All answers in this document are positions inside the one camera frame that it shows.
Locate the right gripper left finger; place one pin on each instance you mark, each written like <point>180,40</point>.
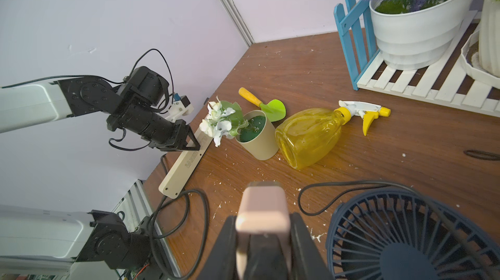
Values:
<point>221,263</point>

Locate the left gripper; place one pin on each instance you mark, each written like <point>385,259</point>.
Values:
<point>156,130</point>

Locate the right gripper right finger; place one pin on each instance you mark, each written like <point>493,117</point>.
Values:
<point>307,262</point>

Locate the beige power strip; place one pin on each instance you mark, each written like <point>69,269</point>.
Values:
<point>176,179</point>

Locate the dark blue round desk fan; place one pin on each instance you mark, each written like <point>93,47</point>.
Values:
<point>392,231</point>

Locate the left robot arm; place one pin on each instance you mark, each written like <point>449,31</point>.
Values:
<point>143,103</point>

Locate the white flower beige pot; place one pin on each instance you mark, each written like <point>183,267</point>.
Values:
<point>254,131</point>

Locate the green yellow garden trowel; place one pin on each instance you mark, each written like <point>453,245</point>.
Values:
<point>275,110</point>

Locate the yellow spray bottle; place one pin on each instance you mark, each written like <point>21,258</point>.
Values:
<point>309,135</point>

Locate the blue white plant shelf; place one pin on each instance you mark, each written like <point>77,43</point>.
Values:
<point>444,83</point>

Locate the lavender plant white pot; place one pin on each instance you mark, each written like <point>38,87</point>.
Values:
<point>413,34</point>

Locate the green plant white pot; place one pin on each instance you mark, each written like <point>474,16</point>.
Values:
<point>480,54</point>

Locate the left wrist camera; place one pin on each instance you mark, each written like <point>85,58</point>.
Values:
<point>180,107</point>

